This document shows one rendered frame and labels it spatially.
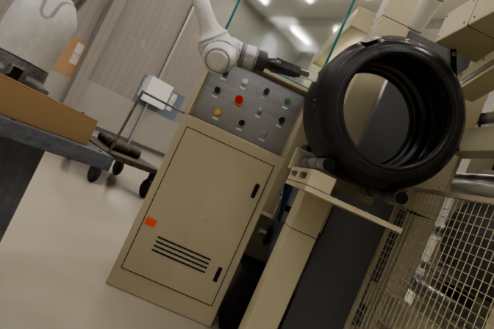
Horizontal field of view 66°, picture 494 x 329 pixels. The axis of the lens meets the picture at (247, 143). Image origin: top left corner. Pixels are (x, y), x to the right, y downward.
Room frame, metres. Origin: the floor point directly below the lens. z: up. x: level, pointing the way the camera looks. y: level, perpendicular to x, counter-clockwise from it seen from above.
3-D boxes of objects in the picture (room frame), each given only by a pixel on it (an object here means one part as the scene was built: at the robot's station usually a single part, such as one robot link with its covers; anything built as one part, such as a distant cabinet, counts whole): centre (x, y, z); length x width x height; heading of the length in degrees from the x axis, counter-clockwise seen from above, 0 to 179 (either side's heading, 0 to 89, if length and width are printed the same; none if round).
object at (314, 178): (1.47, -0.27, 0.83); 0.36 x 0.09 x 0.06; 3
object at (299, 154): (1.65, -0.40, 0.90); 0.40 x 0.03 x 0.10; 93
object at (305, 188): (1.47, -0.41, 0.80); 0.37 x 0.36 x 0.02; 93
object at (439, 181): (1.72, -0.78, 1.05); 0.20 x 0.15 x 0.30; 3
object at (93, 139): (4.53, 1.35, 0.54); 1.36 x 0.79 x 1.07; 36
